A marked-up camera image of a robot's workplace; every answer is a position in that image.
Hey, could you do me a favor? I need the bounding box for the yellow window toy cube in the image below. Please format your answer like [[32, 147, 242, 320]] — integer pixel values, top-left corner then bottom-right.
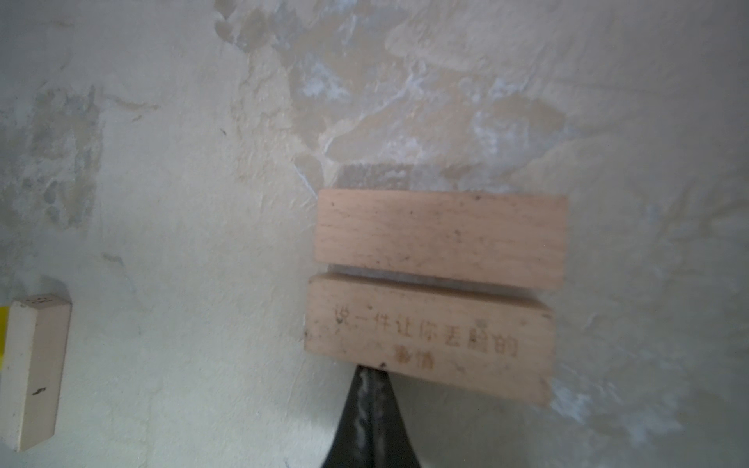
[[0, 305, 10, 370]]

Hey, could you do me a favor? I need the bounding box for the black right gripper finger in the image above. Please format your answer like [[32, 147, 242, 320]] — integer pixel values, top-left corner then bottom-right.
[[322, 366, 421, 468]]

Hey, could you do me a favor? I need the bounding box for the plain wood block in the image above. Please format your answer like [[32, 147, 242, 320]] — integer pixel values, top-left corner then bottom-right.
[[314, 188, 569, 290], [1, 294, 72, 452]]

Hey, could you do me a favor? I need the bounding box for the engraved wood block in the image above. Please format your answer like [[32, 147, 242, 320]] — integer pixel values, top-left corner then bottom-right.
[[304, 274, 555, 407]]

